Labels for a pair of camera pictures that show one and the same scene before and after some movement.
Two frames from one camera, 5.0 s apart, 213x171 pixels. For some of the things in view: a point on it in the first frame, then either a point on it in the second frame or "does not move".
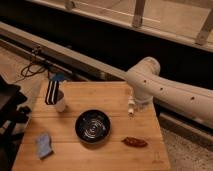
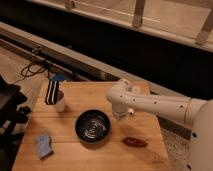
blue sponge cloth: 44,144 does not move
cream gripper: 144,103 -> 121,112
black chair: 13,122 does not move
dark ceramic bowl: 92,126 does not move
